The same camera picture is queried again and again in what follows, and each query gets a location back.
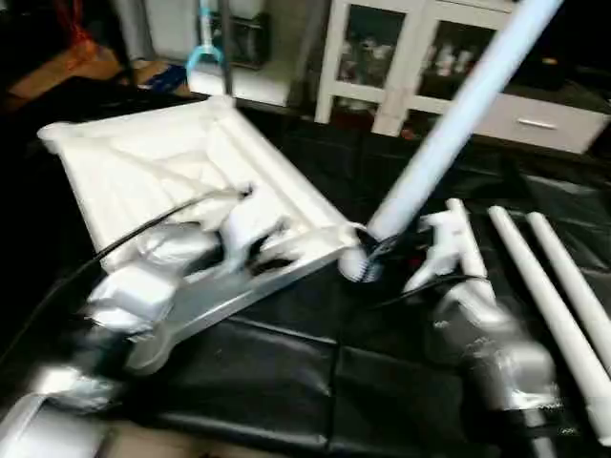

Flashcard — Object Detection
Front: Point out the white plastic table top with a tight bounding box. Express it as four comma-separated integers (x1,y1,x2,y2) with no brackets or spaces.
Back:
36,95,369,375

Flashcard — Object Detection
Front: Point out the white plastic table leg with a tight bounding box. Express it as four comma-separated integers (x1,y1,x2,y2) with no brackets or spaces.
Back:
338,0,565,286
526,211,611,375
486,204,611,446
446,197,489,283

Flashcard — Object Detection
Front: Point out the black work mat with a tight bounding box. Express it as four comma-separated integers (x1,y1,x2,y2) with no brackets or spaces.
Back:
0,76,611,457

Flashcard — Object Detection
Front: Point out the white glass-door cabinet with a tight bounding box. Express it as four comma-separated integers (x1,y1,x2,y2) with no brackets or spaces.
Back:
314,0,522,135

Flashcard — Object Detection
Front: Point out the white drawer unit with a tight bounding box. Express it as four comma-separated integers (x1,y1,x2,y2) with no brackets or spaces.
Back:
472,90,611,155

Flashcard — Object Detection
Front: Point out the brown cardboard box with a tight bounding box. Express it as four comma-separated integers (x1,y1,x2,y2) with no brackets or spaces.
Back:
133,58,193,93

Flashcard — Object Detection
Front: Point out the black metal pole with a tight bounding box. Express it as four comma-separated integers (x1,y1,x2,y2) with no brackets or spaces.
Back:
219,0,236,97

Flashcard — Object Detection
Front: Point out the blue plastic tool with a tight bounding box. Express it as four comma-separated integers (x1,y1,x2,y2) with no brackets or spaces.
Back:
183,0,226,73

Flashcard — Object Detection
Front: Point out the flat brown cardboard sheet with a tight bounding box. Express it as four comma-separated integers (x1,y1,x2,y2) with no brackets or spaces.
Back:
5,43,126,102

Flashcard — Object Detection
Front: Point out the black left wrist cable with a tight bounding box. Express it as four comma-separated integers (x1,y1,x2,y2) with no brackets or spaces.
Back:
0,185,255,365

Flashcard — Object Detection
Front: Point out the orange cable bundle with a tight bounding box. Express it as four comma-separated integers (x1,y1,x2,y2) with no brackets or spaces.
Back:
53,0,97,51

